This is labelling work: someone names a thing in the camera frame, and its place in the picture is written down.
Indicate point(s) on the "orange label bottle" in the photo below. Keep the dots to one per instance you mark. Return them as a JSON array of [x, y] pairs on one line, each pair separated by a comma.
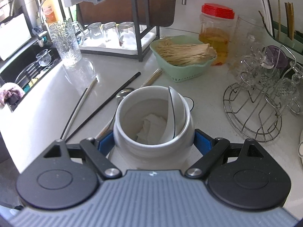
[[49, 11]]

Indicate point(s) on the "white ceramic spoon in jar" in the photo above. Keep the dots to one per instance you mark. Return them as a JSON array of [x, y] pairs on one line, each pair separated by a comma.
[[176, 117]]

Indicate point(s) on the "brown wooden cutting board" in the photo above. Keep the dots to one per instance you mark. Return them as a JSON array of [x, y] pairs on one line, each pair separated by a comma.
[[161, 12]]

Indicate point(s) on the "long black chopstick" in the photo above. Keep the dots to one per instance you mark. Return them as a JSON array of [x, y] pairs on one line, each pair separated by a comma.
[[110, 98]]

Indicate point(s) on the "white drip tray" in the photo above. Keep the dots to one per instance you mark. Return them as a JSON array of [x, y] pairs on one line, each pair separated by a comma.
[[114, 46]]

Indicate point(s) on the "red lid plastic jar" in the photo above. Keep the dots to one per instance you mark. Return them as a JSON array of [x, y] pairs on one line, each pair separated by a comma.
[[216, 29]]

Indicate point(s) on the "white chopstick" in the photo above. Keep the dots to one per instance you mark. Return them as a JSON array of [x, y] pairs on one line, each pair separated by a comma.
[[90, 87]]

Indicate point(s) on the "thin black chopstick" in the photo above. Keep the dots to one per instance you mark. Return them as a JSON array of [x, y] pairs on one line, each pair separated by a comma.
[[66, 125]]

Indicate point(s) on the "dried noodles bundle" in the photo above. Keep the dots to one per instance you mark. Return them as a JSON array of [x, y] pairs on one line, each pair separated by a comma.
[[185, 54]]

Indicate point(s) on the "upturned clear glass left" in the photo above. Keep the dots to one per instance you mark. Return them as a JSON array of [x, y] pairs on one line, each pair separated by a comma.
[[95, 31]]

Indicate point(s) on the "silver metal spoon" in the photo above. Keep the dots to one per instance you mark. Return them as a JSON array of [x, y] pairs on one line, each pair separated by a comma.
[[119, 97]]

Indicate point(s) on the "small glass in sink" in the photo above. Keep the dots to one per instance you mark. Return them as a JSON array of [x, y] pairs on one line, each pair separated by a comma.
[[43, 58]]

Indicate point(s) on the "beige wooden chopsticks pair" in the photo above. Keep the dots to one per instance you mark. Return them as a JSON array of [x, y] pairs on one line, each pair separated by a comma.
[[152, 78]]

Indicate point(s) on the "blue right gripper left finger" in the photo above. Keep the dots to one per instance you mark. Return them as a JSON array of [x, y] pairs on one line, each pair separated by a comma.
[[106, 143]]

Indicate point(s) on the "green chopstick holder caddy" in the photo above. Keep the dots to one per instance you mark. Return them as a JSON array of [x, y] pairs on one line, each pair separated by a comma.
[[283, 30]]

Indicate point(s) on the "white crumpled paper towel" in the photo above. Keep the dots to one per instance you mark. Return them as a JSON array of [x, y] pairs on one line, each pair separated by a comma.
[[152, 130]]

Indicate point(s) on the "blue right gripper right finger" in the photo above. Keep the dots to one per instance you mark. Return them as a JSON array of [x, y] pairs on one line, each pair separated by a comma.
[[203, 142]]

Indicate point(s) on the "white ceramic utensil jar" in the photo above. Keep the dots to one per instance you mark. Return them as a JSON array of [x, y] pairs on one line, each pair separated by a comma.
[[167, 156]]

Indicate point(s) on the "textured glass pitcher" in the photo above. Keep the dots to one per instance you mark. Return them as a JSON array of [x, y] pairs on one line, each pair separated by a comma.
[[68, 37]]

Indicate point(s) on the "upturned clear glass right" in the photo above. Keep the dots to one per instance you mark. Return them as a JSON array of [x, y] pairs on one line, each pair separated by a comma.
[[126, 35]]

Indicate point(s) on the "green plastic basket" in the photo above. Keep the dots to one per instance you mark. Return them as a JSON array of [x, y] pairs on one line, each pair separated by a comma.
[[180, 73]]

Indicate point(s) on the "wire glass drying rack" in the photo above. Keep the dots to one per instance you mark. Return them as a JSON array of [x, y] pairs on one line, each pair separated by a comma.
[[265, 89]]

